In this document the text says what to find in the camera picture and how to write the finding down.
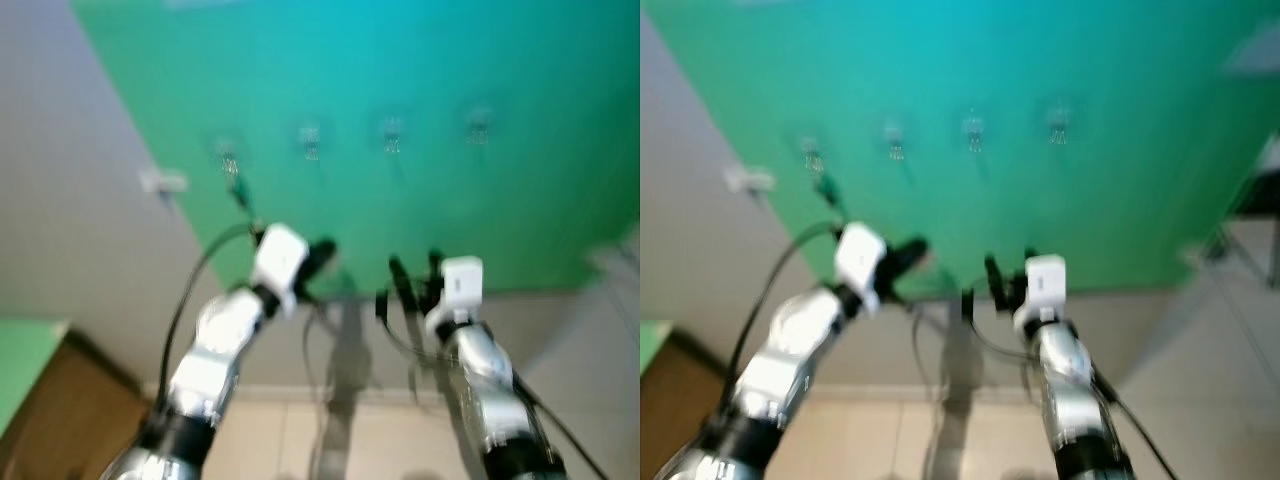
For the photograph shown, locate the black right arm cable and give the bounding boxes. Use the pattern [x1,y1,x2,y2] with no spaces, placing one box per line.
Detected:
[965,300,1181,480]
[375,300,611,480]

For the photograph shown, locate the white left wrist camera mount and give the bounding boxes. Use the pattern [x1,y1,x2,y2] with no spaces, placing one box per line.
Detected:
[834,222,891,316]
[250,224,310,319]

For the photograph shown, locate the brown wooden furniture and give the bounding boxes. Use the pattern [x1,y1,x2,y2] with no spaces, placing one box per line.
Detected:
[0,330,153,480]
[640,330,743,480]

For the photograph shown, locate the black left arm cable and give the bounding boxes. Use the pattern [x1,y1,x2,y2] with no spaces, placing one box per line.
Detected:
[725,220,846,401]
[158,222,263,401]

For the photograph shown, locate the green wall board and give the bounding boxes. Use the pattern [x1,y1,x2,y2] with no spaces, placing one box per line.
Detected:
[70,0,641,301]
[650,0,1280,296]

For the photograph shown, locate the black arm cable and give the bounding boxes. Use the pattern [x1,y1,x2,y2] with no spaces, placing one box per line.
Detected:
[158,222,263,401]
[725,220,846,401]
[375,300,611,480]
[965,300,1181,480]

